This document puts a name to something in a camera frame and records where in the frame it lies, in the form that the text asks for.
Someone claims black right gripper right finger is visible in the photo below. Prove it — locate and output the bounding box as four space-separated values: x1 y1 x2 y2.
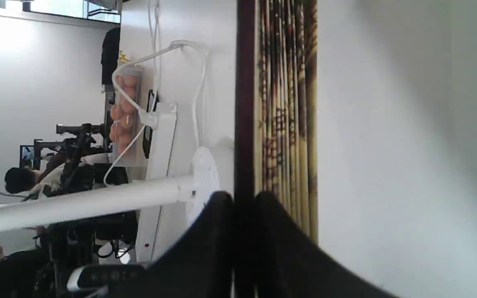
255 191 392 298

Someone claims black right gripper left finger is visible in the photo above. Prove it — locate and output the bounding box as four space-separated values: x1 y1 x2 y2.
106 191 234 298

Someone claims cream folding paper fan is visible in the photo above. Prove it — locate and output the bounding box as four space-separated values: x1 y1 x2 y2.
235 0 319 245

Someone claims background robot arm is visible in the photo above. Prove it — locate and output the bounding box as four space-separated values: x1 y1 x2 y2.
28 137 391 298

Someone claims white desk lamp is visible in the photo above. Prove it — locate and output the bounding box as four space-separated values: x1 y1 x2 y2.
0 147 234 232

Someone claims white power strip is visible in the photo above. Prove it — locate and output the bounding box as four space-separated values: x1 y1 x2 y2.
135 103 177 263

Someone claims clear egg carton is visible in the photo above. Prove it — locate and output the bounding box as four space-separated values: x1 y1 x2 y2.
108 65 144 167

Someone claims person in background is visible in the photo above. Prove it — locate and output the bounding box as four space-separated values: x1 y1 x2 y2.
5 151 115 195

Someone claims thin grey cable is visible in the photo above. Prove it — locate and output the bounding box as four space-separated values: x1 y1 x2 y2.
104 40 210 187

